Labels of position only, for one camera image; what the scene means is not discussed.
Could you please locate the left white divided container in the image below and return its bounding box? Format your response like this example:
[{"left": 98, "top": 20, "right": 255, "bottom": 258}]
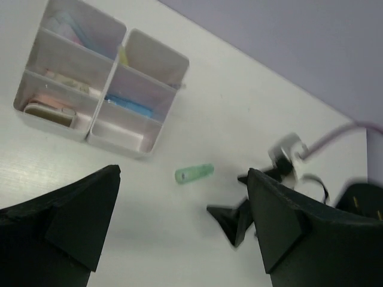
[{"left": 13, "top": 1, "right": 127, "bottom": 142}]

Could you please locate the blue correction tape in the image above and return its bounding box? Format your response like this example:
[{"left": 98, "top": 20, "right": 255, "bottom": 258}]
[{"left": 105, "top": 94, "right": 153, "bottom": 118}]

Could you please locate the yellow pen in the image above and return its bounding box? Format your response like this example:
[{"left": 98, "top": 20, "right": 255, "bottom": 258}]
[{"left": 118, "top": 45, "right": 129, "bottom": 66}]

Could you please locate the white staple box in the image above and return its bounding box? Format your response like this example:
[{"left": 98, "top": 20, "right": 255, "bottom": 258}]
[{"left": 45, "top": 70, "right": 90, "bottom": 94}]

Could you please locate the white divided container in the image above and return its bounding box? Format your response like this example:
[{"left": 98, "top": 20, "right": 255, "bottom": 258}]
[
  {"left": 13, "top": 1, "right": 127, "bottom": 142},
  {"left": 87, "top": 29, "right": 189, "bottom": 158}
]

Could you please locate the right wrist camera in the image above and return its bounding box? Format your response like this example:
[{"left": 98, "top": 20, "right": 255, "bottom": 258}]
[{"left": 268, "top": 133, "right": 308, "bottom": 182}]

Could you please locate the purple pink highlighter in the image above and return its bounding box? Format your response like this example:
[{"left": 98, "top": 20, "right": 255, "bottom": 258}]
[{"left": 47, "top": 17, "right": 82, "bottom": 45}]

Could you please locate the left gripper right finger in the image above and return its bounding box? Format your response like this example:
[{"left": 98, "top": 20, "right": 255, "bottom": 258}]
[{"left": 248, "top": 169, "right": 382, "bottom": 286}]

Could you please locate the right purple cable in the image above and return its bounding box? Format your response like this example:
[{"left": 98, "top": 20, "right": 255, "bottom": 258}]
[{"left": 300, "top": 120, "right": 383, "bottom": 159}]

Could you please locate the small pink stapler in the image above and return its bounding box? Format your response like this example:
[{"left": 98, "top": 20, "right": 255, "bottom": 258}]
[{"left": 23, "top": 94, "right": 77, "bottom": 128}]

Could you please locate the light blue highlighter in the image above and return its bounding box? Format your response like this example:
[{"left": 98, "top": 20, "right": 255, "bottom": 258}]
[{"left": 57, "top": 12, "right": 93, "bottom": 49}]

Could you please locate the green correction tape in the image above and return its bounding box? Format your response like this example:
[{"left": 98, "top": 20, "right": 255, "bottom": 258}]
[{"left": 174, "top": 163, "right": 214, "bottom": 184}]

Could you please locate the right white divided container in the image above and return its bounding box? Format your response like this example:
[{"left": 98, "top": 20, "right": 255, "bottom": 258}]
[{"left": 87, "top": 29, "right": 189, "bottom": 158}]

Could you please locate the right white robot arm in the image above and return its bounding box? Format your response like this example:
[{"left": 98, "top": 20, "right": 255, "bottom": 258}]
[{"left": 206, "top": 182, "right": 382, "bottom": 248}]

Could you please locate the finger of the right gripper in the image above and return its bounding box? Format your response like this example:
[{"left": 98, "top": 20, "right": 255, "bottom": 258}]
[
  {"left": 238, "top": 167, "right": 284, "bottom": 185},
  {"left": 206, "top": 200, "right": 254, "bottom": 247}
]

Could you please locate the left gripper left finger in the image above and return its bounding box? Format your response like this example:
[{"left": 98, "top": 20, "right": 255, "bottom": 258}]
[{"left": 1, "top": 165, "right": 121, "bottom": 286}]

